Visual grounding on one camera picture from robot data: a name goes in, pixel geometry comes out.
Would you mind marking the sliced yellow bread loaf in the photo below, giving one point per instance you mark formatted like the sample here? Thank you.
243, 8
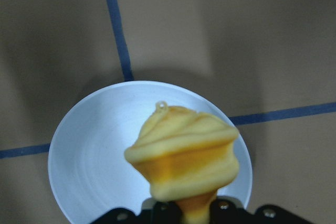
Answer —
186, 156

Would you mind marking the blue plate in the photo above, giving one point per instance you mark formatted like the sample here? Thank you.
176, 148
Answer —
87, 170

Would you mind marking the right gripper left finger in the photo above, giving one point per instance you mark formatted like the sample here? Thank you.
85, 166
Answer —
161, 212

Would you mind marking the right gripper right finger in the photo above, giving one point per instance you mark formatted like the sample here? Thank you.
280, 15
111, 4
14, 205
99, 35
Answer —
225, 211

